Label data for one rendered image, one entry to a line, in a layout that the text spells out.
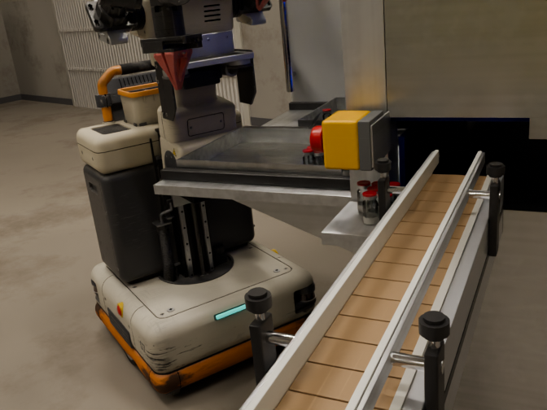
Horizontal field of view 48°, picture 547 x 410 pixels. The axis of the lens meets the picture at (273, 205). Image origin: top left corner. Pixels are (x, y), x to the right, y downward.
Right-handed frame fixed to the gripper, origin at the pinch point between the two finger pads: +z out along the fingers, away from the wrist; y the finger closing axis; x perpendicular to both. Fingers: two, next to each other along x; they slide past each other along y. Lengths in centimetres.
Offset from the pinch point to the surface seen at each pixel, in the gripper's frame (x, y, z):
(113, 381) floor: 35, -68, 103
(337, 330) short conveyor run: -55, 51, 15
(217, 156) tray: 10.0, 0.5, 16.7
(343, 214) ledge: -16.3, 38.0, 18.4
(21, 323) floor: 55, -133, 101
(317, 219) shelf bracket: 0.1, 26.7, 25.9
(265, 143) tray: 21.1, 6.6, 16.6
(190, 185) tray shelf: -8.1, 5.0, 17.6
